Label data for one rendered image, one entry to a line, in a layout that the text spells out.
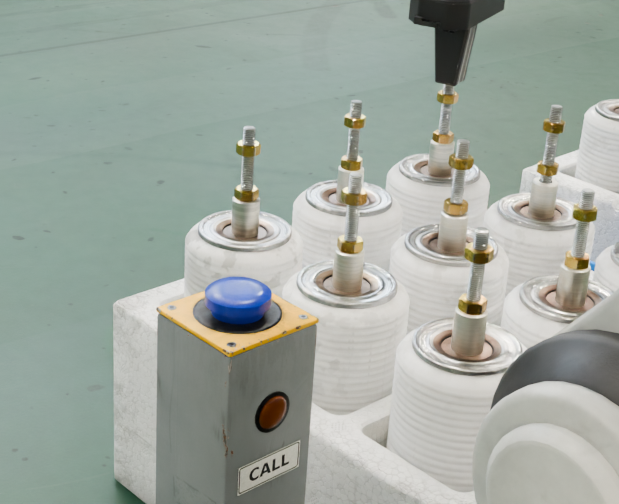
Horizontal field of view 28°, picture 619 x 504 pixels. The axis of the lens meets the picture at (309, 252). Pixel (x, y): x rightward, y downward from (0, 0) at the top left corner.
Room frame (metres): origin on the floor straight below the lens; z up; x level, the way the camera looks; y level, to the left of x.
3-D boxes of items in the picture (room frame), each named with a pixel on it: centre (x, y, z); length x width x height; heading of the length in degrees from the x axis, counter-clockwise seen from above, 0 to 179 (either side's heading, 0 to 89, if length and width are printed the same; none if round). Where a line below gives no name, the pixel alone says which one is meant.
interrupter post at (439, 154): (1.09, -0.12, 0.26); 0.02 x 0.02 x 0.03
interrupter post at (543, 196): (1.00, -0.20, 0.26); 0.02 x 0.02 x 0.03
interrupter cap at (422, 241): (0.92, -0.11, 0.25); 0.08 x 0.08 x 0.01
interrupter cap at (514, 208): (1.00, -0.20, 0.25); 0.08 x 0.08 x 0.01
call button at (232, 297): (0.67, 0.04, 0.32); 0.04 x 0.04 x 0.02
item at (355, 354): (0.84, -0.03, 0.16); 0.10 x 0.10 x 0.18
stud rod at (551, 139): (1.00, -0.20, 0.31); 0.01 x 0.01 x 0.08
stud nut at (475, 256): (0.76, -0.11, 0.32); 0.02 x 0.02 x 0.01; 63
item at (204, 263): (0.92, 0.05, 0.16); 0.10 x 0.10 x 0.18
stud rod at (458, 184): (0.92, -0.11, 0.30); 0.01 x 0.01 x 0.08
